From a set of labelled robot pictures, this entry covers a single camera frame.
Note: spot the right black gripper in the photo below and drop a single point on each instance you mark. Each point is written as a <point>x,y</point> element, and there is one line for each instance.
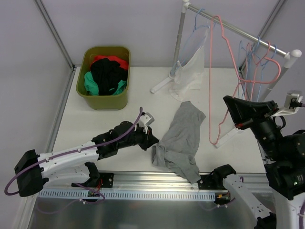
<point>258,118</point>

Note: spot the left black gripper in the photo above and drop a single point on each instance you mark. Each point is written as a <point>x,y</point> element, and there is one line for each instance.
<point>145,138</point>

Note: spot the grey tank top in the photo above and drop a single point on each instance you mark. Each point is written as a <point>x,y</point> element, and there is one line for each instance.
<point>177,149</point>

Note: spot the blue hanger of black top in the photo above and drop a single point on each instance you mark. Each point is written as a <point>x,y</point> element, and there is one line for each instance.
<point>244,68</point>

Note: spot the green tank top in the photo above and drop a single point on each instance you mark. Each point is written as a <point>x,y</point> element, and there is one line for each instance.
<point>92,87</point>

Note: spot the white tank top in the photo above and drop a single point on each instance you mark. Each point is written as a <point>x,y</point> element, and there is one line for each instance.
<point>189,77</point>

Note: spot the black tank top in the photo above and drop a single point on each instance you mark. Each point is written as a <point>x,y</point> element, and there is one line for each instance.
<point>110,77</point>

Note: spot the red tank top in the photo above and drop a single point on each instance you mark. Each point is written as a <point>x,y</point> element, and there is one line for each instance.
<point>123,63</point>

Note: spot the blue hanger of white top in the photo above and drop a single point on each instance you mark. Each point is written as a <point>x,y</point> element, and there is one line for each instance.
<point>193,42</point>

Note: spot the blue hanger of green top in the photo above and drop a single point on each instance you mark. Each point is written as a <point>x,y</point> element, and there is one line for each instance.
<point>263,62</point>

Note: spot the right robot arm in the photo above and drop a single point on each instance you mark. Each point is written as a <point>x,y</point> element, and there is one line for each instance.
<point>285,173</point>

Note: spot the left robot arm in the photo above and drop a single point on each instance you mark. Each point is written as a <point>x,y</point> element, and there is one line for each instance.
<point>77,165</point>

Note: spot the white metal clothes rack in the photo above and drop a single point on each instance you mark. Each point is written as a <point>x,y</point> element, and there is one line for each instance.
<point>286,59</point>

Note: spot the olive green plastic basket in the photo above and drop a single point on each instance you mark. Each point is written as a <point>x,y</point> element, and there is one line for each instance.
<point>106,101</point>

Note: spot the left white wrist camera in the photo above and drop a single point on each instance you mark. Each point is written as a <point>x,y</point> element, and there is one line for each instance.
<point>145,121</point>

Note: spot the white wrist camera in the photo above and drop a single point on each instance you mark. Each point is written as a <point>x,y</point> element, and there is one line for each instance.
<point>293,102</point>
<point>145,121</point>

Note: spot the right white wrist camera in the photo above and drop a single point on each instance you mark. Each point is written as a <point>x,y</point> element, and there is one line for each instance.
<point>293,102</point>

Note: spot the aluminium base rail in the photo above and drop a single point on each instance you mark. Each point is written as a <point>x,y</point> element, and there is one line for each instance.
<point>168,181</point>

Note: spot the white slotted cable duct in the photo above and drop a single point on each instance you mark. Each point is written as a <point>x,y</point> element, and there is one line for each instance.
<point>129,195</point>

